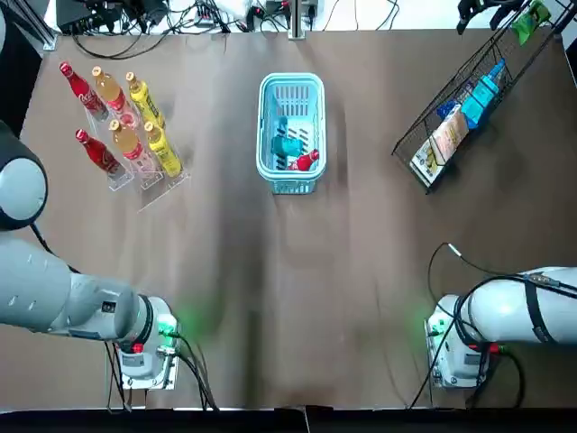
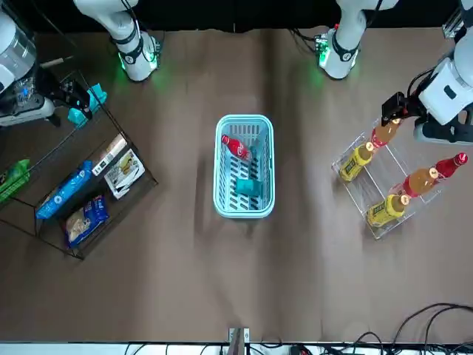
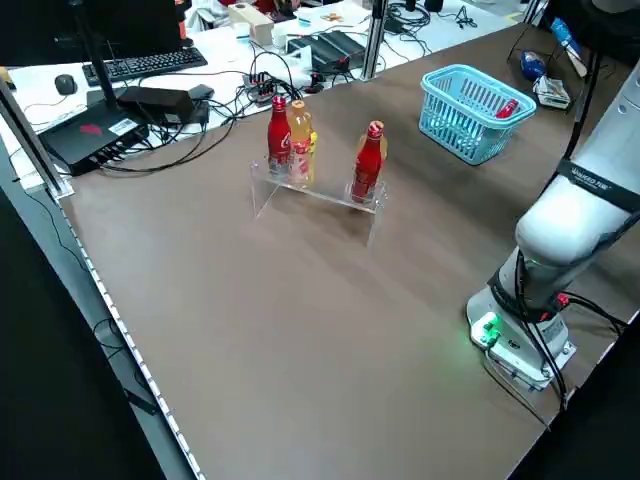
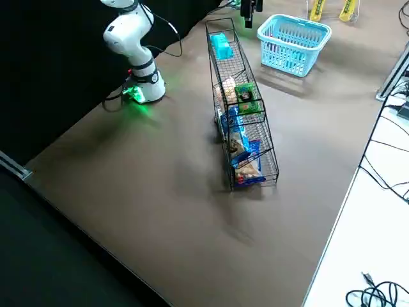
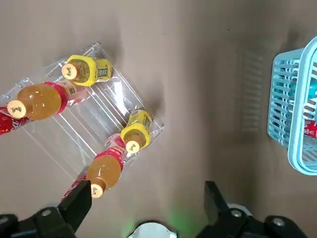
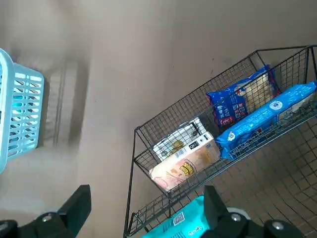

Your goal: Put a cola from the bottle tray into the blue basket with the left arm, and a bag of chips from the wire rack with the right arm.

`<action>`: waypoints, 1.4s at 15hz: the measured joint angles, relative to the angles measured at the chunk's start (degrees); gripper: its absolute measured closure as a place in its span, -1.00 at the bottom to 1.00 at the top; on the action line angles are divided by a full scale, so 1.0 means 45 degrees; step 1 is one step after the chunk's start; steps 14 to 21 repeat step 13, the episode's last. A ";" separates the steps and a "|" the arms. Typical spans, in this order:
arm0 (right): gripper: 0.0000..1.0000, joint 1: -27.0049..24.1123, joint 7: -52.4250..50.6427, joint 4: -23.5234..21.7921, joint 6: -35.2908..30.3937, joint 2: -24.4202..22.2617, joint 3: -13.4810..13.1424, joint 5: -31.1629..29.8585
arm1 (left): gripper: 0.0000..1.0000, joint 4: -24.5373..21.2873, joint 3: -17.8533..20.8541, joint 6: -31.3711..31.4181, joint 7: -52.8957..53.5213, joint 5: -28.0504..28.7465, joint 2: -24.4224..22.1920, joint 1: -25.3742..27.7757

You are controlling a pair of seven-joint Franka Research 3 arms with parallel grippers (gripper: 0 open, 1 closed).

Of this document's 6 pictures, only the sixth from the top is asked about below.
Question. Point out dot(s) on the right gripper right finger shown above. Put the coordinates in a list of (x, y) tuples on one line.
[(235, 229)]

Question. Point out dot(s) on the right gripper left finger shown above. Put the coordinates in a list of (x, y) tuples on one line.
[(49, 226)]

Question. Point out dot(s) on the teal chips bag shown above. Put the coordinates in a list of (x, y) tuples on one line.
[(22, 105), (180, 223)]

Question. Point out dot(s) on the dark blue snack bag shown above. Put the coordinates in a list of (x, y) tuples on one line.
[(227, 106)]

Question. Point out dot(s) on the light blue plastic basket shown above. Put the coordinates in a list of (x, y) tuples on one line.
[(6, 111)]

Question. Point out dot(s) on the white snack packet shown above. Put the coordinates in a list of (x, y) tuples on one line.
[(173, 141)]

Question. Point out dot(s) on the long bright blue biscuit pack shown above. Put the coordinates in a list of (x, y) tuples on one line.
[(260, 119)]

